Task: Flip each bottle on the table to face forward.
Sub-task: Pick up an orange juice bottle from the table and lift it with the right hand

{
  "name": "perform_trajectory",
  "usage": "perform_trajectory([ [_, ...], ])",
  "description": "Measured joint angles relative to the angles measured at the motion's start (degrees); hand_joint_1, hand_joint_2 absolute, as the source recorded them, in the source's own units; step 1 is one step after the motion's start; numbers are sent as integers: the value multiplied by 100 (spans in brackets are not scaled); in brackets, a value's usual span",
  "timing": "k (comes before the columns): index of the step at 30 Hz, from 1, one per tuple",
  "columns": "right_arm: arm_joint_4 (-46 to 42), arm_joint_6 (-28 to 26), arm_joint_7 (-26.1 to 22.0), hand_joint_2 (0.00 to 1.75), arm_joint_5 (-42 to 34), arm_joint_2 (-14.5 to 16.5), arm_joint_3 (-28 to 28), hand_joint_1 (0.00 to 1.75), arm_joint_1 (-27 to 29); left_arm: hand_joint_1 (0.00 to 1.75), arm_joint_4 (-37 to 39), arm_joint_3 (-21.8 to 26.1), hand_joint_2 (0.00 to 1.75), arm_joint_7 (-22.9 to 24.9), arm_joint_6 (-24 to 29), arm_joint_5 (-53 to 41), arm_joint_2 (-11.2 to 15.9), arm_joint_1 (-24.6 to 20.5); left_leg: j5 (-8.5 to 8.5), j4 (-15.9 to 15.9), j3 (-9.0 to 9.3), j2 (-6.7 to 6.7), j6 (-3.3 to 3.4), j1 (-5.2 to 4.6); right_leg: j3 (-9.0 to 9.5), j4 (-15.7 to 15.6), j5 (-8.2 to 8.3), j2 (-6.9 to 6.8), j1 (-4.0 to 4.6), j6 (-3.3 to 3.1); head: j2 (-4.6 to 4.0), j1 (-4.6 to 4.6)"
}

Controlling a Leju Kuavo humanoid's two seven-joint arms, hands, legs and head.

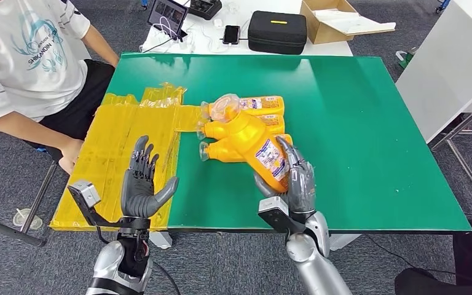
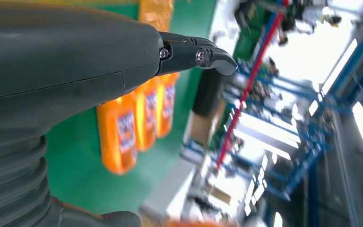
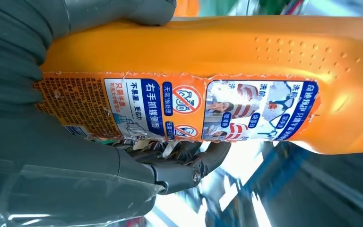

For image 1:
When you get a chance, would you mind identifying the brown cardboard box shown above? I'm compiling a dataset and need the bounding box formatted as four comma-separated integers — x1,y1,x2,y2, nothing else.
300,0,397,45

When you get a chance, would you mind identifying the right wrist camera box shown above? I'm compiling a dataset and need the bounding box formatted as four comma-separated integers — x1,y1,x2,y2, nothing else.
257,195,302,235

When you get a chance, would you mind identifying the black tablet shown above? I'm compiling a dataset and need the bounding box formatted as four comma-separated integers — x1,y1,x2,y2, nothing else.
147,0,189,41

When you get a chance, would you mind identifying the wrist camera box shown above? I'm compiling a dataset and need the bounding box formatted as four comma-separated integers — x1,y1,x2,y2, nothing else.
257,195,302,235
67,180,123,229

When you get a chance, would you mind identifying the white foam sheet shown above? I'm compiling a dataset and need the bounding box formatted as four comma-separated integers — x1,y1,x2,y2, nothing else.
313,9,397,36

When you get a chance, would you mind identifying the orange detergent bottle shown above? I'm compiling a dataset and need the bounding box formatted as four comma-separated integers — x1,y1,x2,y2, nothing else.
200,95,286,120
196,114,286,141
210,93,292,194
199,133,294,163

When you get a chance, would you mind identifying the white side table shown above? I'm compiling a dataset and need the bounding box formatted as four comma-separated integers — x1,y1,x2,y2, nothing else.
395,0,472,221

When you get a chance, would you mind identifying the black zip case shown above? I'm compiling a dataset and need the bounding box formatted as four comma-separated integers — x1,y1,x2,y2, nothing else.
247,10,309,55

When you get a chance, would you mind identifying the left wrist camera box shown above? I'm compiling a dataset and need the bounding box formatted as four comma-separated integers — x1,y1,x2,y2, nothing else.
67,180,123,229

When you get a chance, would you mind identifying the black controller device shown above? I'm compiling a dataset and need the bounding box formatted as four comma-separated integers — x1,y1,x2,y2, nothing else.
188,0,223,20

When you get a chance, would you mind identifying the metal stool frame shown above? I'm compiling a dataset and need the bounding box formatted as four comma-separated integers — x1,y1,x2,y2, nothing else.
0,126,60,248

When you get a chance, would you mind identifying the green top table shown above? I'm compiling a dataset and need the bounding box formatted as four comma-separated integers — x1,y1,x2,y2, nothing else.
106,50,472,251

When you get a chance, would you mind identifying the clear plastic cup lid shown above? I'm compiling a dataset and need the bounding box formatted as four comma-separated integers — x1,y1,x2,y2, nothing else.
12,207,44,230

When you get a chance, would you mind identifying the person's right hand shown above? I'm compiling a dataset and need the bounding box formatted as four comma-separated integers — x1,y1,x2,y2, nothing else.
58,138,85,176

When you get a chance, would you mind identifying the green and white object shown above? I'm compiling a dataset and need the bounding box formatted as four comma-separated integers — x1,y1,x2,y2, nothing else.
396,47,418,69

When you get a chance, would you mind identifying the white desk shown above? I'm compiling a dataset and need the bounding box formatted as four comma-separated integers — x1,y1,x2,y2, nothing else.
140,0,355,57

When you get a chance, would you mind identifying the black smartphone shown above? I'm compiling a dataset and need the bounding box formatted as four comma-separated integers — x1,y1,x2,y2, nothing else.
222,25,242,45

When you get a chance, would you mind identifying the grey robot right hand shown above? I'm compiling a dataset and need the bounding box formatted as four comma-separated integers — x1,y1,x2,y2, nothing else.
253,135,317,214

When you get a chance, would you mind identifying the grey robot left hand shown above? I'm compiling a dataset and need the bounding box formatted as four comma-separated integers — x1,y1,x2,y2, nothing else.
120,135,179,219

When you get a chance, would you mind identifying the yellow taped cardboard mat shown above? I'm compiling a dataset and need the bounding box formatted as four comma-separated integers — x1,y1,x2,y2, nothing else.
49,81,211,232

